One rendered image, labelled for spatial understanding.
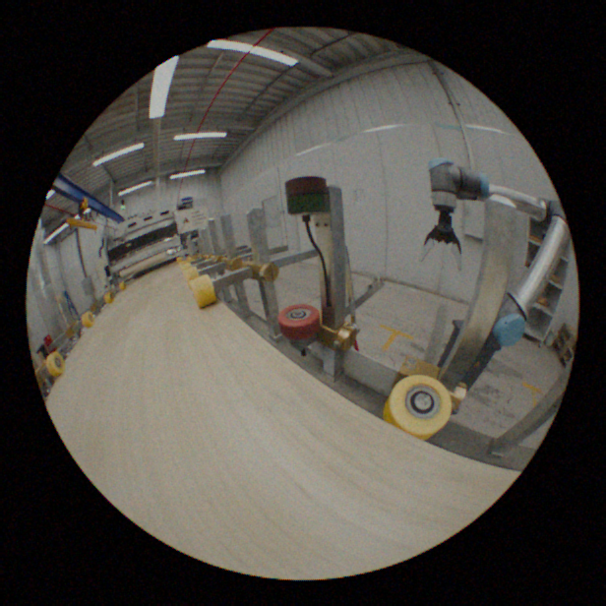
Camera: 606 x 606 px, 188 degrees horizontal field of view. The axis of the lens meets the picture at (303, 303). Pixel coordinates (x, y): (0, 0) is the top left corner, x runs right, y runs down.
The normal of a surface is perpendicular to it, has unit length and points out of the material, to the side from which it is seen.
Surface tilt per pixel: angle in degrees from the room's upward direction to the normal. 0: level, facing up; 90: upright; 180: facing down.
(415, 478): 0
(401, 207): 90
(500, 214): 90
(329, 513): 0
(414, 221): 90
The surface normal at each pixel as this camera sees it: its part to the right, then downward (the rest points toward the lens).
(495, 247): -0.72, 0.38
